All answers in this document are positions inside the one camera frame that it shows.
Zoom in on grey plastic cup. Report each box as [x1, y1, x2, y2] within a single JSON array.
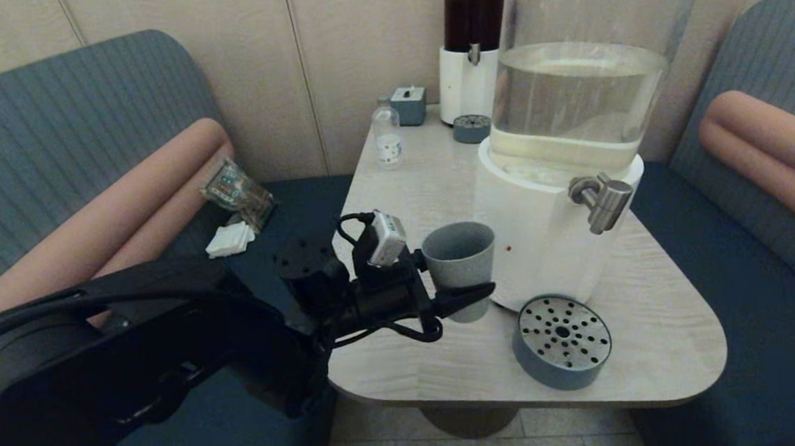
[[420, 220, 502, 327]]

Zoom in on metal water dispenser tap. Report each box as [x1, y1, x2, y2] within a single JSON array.
[[567, 170, 637, 237]]

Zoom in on clear water dispenser white base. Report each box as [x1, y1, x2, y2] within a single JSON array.
[[459, 0, 734, 315]]

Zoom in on large blue perforated drip tray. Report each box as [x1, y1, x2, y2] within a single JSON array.
[[510, 291, 616, 394]]

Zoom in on clear bottle with label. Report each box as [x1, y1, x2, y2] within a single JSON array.
[[371, 96, 405, 170]]

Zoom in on small blue perforated drip tray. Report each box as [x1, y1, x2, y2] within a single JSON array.
[[452, 113, 493, 146]]

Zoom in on small blue box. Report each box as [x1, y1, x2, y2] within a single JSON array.
[[389, 84, 429, 128]]

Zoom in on white napkin stack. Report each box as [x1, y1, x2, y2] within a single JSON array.
[[203, 221, 258, 260]]

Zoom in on dark drink dispenser white base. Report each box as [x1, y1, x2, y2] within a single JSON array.
[[432, 0, 521, 128]]

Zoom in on clear printed snack packet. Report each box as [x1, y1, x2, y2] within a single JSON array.
[[199, 155, 280, 236]]

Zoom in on pink bolster cushion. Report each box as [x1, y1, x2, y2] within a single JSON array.
[[695, 86, 795, 258], [0, 116, 246, 329]]

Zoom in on teal upholstered bench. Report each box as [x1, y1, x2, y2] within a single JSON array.
[[603, 0, 795, 446], [0, 15, 372, 446]]

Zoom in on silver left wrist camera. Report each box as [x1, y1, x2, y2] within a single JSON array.
[[365, 209, 410, 269]]

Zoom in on thin black left wrist cable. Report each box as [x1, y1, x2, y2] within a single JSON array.
[[313, 207, 445, 351]]

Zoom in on gold table pedestal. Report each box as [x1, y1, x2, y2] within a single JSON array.
[[421, 400, 521, 443]]

